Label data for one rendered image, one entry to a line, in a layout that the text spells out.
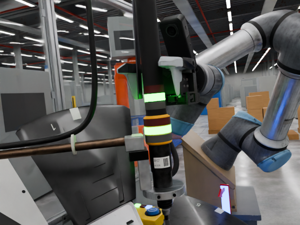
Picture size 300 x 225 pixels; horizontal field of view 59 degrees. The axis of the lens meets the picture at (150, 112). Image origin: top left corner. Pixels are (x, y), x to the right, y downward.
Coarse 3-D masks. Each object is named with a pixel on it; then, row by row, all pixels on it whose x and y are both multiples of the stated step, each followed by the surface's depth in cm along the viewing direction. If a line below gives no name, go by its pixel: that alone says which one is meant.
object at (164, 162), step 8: (168, 144) 43; (152, 152) 42; (160, 152) 42; (168, 152) 42; (152, 160) 43; (160, 160) 42; (168, 160) 42; (152, 168) 43; (160, 168) 42; (168, 168) 42; (160, 176) 42; (168, 176) 43; (160, 184) 42; (168, 184) 43; (160, 200) 43; (168, 200) 43
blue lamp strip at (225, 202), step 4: (224, 192) 74; (228, 192) 74; (224, 196) 74; (228, 196) 74; (224, 200) 74; (228, 200) 74; (224, 204) 75; (228, 204) 74; (224, 208) 75; (228, 208) 74; (228, 212) 74
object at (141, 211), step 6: (138, 210) 92; (144, 210) 91; (144, 216) 87; (150, 216) 86; (156, 216) 86; (162, 216) 87; (144, 222) 85; (150, 222) 84; (156, 222) 84; (162, 222) 87
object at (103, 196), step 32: (32, 128) 51; (64, 128) 51; (96, 128) 52; (128, 128) 54; (64, 160) 48; (96, 160) 47; (128, 160) 48; (64, 192) 45; (96, 192) 44; (128, 192) 44
